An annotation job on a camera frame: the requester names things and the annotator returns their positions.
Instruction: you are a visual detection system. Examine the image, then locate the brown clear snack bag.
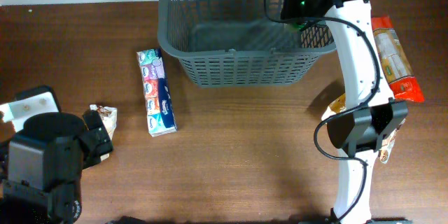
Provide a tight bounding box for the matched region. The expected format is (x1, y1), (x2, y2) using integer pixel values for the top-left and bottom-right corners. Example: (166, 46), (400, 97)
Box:
(87, 104), (118, 163)

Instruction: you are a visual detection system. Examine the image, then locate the grey plastic shopping basket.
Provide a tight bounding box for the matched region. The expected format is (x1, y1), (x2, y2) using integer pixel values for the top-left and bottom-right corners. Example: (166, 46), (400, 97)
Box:
(157, 0), (336, 88)

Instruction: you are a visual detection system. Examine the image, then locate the green lid spice jar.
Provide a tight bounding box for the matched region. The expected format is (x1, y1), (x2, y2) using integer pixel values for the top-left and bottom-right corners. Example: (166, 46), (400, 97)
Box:
(285, 23), (305, 32)

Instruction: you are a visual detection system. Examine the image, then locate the red spaghetti package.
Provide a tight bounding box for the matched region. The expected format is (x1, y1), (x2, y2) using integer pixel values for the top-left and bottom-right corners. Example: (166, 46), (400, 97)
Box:
(371, 16), (425, 103)

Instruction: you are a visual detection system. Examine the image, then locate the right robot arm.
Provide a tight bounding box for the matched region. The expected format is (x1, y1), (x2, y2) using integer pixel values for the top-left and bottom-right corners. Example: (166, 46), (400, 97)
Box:
(279, 0), (408, 223)

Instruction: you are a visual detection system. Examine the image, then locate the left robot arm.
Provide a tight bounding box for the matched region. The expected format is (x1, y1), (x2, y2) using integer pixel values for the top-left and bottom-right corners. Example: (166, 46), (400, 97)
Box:
(1, 85), (113, 223)

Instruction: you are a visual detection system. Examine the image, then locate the Kleenex tissue multipack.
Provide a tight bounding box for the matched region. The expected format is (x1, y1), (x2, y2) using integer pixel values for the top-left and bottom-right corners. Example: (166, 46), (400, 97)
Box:
(136, 48), (177, 137)

